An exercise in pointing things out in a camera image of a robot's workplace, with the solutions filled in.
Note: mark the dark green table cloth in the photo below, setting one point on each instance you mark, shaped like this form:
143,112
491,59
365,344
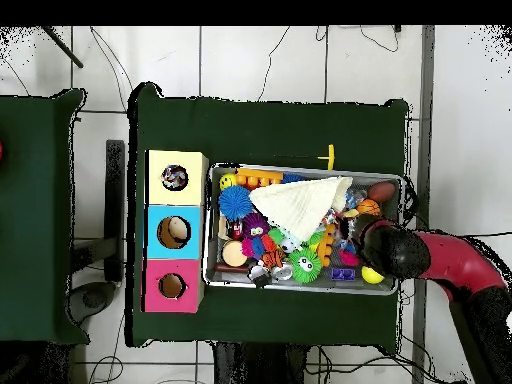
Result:
36,220
260,128

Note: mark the dark rounded stand base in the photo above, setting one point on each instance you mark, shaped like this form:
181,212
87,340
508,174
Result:
94,298

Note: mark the wooden box with three holes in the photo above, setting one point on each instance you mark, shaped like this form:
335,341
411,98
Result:
192,224

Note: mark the polka dot cloth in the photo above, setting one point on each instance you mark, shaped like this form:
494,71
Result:
174,176

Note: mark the large blue spiky ball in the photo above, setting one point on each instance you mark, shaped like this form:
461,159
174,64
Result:
235,202

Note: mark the orange toy building brick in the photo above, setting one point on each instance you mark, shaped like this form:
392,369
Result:
256,176

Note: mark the green spiky ball with eyes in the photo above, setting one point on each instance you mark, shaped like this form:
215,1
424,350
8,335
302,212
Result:
306,266

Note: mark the black panel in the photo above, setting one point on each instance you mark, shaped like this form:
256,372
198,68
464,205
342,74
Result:
115,180

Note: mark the yellow smiley face ball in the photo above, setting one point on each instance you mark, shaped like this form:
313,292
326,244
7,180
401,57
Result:
227,180

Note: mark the small blue spiky ball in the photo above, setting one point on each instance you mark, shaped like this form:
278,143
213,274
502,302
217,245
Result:
292,178

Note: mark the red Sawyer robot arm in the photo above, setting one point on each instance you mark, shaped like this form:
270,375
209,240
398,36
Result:
452,264

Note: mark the black rod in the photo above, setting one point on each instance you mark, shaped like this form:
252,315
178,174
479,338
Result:
64,48

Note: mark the orange toy basketball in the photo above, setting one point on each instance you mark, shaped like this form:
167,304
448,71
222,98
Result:
368,207

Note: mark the purple spiky ball with eyes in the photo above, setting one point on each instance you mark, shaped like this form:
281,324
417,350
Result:
256,226

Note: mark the cream waffle cloth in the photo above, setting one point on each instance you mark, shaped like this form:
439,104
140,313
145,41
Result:
300,204

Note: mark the shallow silver mesh bin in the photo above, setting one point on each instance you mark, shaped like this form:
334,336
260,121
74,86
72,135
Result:
392,188

